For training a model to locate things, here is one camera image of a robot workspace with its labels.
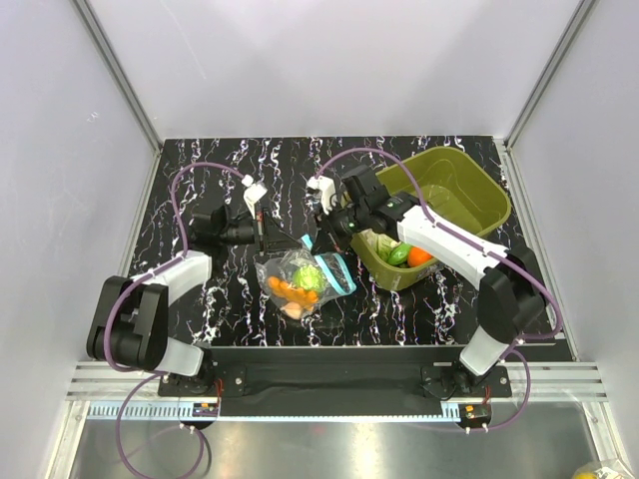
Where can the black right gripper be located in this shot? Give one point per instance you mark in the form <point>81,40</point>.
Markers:
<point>324,242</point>

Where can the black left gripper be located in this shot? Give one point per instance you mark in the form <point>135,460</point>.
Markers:
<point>272,239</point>

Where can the green toy apple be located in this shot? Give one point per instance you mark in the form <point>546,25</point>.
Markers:
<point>310,277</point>

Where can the clear zip top bag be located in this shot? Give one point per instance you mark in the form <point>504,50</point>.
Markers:
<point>339,280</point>

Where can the orange toy carrot pieces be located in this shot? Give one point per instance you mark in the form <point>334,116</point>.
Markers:
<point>282,289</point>

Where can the pink toy food piece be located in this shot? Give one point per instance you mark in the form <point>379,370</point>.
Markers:
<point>293,310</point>

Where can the olive green plastic bin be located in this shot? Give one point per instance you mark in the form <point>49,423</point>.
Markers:
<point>457,189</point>

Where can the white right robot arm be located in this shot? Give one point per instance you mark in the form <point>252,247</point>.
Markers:
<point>508,281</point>

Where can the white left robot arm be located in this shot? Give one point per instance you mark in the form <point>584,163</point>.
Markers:
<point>130,324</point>

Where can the white toy cauliflower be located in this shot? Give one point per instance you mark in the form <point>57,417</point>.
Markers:
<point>381,244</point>

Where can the green toy cucumber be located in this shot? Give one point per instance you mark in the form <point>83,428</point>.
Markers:
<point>399,254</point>

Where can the orange toy fruit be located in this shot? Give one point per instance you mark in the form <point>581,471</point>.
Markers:
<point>417,257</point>

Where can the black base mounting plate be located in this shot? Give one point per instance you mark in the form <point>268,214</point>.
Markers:
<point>331,382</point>

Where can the yellow object at corner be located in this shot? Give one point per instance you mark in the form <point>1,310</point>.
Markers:
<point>600,471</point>

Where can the aluminium frame rail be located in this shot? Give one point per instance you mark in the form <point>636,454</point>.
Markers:
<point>111,395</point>

